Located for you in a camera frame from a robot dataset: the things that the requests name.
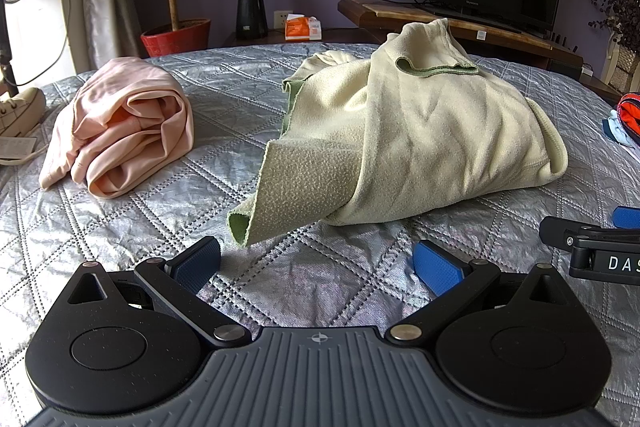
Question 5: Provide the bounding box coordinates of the black cylindrical speaker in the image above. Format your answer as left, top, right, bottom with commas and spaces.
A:
236, 0, 262, 40

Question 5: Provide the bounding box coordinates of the blue folded garment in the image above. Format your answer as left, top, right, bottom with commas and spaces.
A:
602, 116, 633, 146

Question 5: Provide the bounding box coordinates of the white paper tag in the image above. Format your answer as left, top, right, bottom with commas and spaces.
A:
0, 136, 39, 160

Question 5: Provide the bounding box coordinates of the wooden television stand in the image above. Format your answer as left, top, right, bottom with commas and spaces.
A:
337, 0, 585, 72

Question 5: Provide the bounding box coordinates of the pale green fleece sweater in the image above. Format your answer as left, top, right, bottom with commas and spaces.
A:
226, 18, 570, 250

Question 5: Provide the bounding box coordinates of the pink garment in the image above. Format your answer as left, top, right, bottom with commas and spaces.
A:
39, 57, 196, 200

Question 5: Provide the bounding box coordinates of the white canvas sneaker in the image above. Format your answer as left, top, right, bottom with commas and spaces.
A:
0, 87, 47, 138

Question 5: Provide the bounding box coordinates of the dried purple flower bunch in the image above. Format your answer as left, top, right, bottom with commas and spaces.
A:
584, 0, 640, 42

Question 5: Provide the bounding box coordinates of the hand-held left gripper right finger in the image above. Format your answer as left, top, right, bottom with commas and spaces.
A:
384, 238, 573, 349

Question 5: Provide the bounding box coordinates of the white wicker plant stand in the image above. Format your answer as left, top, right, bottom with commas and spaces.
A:
602, 32, 640, 92

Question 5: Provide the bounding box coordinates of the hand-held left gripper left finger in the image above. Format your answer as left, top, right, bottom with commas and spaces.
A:
65, 236, 253, 349

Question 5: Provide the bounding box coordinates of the black router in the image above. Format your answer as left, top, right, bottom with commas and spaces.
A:
550, 29, 583, 54

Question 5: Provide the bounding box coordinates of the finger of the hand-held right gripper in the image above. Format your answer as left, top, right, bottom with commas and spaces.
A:
539, 205, 640, 254

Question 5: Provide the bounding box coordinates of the grey quilted bedspread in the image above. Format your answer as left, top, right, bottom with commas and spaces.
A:
0, 42, 640, 408

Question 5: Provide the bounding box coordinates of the dark low wooden table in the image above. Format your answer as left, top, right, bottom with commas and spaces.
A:
220, 27, 381, 48

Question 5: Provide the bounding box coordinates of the orange tissue box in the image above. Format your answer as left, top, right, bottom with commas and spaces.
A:
284, 13, 323, 42

